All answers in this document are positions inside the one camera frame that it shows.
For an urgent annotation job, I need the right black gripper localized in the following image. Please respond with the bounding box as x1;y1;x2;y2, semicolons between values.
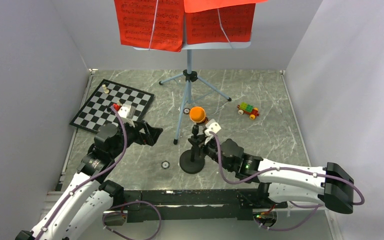
187;134;234;173

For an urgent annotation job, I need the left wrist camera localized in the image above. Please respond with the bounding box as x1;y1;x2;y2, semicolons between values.
112;103;136;127

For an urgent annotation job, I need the black white chessboard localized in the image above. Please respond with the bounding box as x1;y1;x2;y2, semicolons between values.
69;79;155;134

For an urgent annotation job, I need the light blue music stand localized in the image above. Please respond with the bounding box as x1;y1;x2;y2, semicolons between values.
132;13;252;146

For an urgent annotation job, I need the orange toy microphone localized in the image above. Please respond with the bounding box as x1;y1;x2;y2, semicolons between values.
188;106;210;128

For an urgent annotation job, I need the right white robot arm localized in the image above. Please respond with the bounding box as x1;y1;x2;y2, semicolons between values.
180;134;357;214

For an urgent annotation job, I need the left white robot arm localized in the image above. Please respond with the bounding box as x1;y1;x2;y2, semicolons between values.
16;120;163;240

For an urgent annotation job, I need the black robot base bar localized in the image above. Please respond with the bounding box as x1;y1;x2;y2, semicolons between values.
105;188;282;223

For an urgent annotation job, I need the small electronics box left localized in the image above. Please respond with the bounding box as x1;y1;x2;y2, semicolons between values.
102;212;127;227

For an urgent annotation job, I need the electronics board right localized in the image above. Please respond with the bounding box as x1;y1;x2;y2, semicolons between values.
253;210;278;228

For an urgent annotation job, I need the colourful toy block car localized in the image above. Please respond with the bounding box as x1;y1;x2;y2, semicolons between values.
236;102;260;120

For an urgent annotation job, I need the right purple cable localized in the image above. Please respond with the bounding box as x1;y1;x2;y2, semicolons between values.
208;131;366;206

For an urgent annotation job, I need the left red sheet music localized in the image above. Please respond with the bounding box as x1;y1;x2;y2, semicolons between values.
114;0;185;52

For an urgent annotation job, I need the right red sheet music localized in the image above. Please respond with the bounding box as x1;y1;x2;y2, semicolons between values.
184;0;263;45

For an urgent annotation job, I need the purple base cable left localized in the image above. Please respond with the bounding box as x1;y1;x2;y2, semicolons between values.
101;200;162;240

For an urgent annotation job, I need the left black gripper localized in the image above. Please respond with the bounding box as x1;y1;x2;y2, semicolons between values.
110;117;163;159

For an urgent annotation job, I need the black poker chip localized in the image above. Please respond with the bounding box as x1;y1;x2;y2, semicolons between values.
161;161;170;170

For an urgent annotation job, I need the black microphone desk stand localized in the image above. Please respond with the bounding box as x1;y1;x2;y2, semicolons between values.
179;124;206;174

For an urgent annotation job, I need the red sheet music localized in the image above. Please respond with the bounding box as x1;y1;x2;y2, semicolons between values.
184;0;263;45
114;0;185;52

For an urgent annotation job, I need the brown poker chip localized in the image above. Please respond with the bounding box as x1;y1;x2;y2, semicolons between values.
183;108;191;115

